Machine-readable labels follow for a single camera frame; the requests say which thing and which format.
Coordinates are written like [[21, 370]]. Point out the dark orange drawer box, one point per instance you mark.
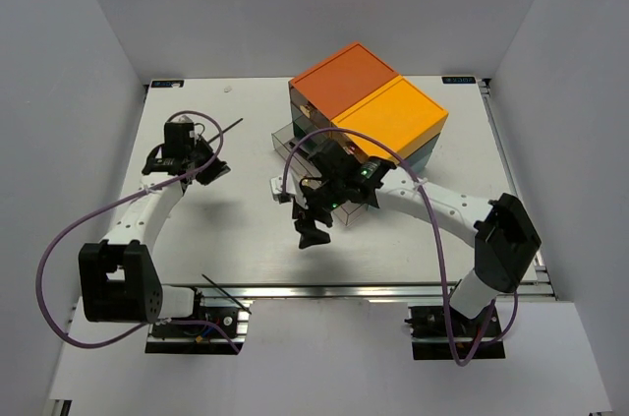
[[336, 83]]

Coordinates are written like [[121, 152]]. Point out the yellow drawer box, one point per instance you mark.
[[397, 106]]

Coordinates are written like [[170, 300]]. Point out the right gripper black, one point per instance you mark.
[[310, 236]]

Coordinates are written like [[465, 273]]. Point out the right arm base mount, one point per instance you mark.
[[427, 327]]

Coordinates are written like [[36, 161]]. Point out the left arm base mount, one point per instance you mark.
[[216, 327]]

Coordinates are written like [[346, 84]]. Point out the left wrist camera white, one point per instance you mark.
[[184, 120]]

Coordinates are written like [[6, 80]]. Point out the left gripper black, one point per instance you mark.
[[216, 169]]

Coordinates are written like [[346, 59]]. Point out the long thin black stick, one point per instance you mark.
[[226, 294]]

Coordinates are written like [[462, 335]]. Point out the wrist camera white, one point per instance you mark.
[[184, 120], [282, 189]]

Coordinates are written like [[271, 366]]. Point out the thin black makeup brush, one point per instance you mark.
[[226, 130]]

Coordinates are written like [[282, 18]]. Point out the blue label sticker right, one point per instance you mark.
[[459, 80]]

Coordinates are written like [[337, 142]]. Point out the aluminium rail lower left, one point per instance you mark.
[[57, 407]]

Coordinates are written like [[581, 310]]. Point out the teal drawer box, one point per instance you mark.
[[414, 147]]

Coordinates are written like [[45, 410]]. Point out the blue label sticker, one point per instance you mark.
[[459, 80], [166, 84]]

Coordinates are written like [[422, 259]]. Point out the dark grey drawer box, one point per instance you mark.
[[307, 119]]

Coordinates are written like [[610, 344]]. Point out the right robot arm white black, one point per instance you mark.
[[501, 233]]

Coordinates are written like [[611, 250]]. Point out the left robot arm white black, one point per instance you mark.
[[119, 280]]

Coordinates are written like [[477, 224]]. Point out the blue label sticker left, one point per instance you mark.
[[166, 84]]

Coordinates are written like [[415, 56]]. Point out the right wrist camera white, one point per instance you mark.
[[282, 189]]

